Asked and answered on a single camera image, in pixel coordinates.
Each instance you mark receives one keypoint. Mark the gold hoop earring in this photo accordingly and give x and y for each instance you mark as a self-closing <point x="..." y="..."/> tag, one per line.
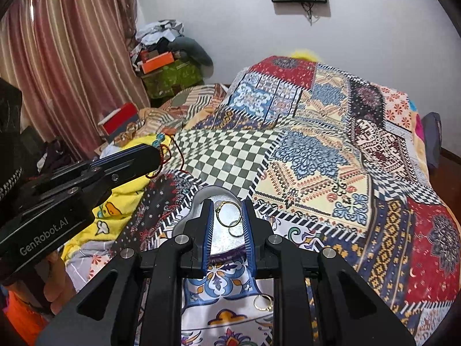
<point x="257" y="306"/>
<point x="270" y="300"/>

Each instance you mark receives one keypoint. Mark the black bag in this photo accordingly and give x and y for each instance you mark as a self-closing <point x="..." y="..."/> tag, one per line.
<point x="9" y="133"/>

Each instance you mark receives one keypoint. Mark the striped zigzag bedsheet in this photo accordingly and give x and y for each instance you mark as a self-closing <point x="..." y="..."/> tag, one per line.
<point x="191" y="102"/>

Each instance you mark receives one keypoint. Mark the dark cloth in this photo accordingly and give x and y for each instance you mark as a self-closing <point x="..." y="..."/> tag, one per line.
<point x="50" y="151"/>

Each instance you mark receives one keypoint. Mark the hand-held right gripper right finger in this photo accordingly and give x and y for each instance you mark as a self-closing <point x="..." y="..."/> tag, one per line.
<point x="250" y="239"/>

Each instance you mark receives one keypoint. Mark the orange box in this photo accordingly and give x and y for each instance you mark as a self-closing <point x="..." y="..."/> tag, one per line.
<point x="158" y="61"/>

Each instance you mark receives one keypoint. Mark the grey-blue cushion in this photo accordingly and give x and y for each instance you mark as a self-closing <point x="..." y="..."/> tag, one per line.
<point x="431" y="140"/>

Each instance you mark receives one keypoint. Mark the striped pink curtain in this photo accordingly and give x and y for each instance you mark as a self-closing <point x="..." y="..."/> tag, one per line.
<point x="68" y="61"/>

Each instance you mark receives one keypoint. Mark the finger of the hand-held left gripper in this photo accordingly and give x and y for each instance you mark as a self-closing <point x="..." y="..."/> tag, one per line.
<point x="124" y="150"/>
<point x="137" y="164"/>

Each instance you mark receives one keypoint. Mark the shiny steel plate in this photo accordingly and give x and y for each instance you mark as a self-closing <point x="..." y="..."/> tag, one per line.
<point x="227" y="243"/>

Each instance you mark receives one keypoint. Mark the yellow cartoon print cloth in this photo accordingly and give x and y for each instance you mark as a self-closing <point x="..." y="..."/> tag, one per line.
<point x="111" y="205"/>

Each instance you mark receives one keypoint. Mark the red and white box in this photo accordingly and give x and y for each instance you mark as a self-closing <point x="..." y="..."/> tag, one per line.
<point x="120" y="119"/>

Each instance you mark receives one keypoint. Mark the colourful patchwork blanket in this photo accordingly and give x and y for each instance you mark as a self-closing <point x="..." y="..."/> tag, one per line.
<point x="324" y="158"/>

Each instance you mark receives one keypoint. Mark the green patterned cloth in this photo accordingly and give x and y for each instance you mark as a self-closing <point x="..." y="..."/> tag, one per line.
<point x="173" y="77"/>

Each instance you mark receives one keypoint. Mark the pile of clothes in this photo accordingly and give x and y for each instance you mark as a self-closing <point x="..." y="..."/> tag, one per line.
<point x="158" y="34"/>

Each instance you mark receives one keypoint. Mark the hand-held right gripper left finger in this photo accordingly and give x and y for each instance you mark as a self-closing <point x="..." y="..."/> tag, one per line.
<point x="207" y="232"/>

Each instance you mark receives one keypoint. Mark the person's left hand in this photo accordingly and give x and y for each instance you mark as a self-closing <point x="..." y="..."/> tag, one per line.
<point x="54" y="277"/>

